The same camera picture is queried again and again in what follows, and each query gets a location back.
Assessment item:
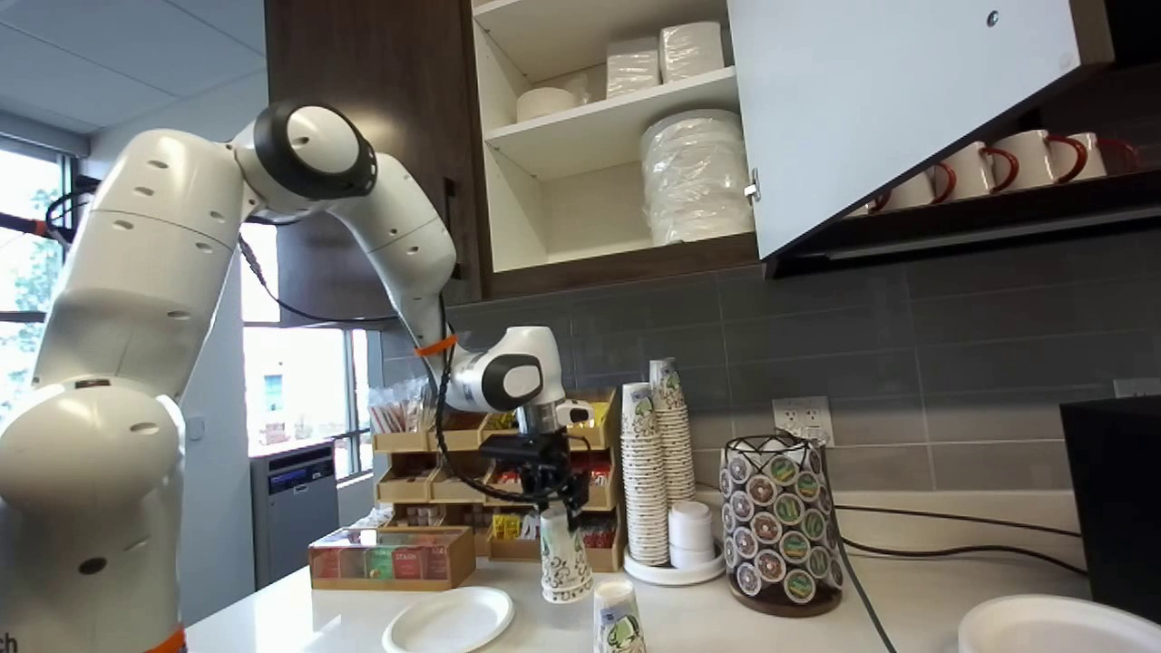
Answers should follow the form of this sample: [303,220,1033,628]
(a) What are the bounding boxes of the plastic wrapped plate stack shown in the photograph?
[638,104,755,248]

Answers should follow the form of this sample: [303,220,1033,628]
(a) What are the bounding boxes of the steel dishwasher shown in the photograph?
[246,442,346,592]

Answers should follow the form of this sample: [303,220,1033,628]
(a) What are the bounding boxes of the white cup lid stack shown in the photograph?
[666,497,724,573]

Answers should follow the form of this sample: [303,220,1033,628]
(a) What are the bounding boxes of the large white foam plate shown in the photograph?
[956,592,1161,653]

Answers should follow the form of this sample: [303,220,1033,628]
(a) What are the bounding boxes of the black coffee machine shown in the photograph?
[1060,396,1161,628]

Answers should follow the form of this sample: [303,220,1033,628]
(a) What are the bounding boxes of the white wall outlet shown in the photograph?
[771,393,840,449]

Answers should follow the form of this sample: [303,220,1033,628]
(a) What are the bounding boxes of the small white foam plate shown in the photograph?
[383,585,521,653]

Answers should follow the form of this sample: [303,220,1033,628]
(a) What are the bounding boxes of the black power cable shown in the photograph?
[830,497,1089,546]
[836,533,1095,653]

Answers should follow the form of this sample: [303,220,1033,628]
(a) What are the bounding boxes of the tall patterned paper cup stack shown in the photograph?
[616,379,673,571]
[646,355,701,509]

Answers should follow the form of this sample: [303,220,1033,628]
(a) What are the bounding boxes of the clear stirrer packet bundle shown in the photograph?
[368,382,488,439]

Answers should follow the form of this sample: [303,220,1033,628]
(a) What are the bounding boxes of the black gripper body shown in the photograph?
[479,410,593,500]

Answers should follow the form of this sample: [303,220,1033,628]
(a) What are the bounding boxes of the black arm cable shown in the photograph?
[231,234,541,509]

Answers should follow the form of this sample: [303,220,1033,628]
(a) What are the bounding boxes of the dark wood cabinet door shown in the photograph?
[263,0,495,324]

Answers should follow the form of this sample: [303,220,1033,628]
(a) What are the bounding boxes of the white bowl stack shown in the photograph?
[512,79,599,128]

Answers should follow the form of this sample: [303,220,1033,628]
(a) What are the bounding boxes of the wooden condiment organizer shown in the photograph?
[371,387,625,578]

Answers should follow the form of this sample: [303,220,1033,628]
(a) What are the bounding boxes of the wooden tea bag box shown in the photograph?
[306,520,479,596]

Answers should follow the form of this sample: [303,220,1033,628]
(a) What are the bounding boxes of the white open cabinet door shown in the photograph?
[724,0,1089,264]

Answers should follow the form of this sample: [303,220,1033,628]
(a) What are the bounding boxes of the round coffee pod carousel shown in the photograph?
[715,433,849,622]

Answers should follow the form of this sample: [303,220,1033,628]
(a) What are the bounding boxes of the white round cup tray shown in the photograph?
[620,552,730,592]

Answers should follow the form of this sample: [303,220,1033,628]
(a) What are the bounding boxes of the dark mug shelf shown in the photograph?
[765,168,1161,280]

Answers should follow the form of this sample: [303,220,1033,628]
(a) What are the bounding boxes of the white open cabinet shelving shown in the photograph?
[467,0,762,280]

